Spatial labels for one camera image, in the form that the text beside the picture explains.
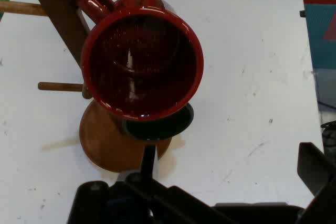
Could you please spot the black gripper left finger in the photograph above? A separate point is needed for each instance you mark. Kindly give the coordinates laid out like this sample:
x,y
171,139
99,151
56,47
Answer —
x,y
118,203

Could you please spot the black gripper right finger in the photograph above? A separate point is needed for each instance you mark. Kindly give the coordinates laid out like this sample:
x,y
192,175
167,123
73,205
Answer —
x,y
319,176

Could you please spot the glossy red mug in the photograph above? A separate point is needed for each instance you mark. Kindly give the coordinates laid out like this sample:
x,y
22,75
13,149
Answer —
x,y
141,64

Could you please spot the wooden mug tree stand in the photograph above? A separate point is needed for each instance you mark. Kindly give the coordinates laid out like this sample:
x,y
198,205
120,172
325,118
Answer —
x,y
105,140

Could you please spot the teal foam block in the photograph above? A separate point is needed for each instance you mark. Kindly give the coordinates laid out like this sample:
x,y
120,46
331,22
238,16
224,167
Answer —
x,y
319,48

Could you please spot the black table edge clip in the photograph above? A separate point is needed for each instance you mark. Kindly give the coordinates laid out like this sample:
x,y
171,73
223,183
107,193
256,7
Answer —
x,y
302,13

